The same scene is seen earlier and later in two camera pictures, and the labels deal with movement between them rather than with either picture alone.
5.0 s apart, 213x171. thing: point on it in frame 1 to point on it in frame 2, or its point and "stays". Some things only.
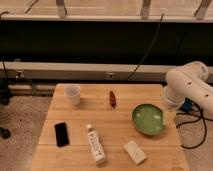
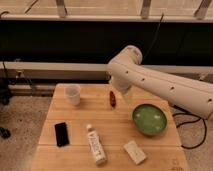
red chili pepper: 112,99 stays
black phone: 61,134 stays
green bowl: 147,119 stays
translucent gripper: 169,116 to 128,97
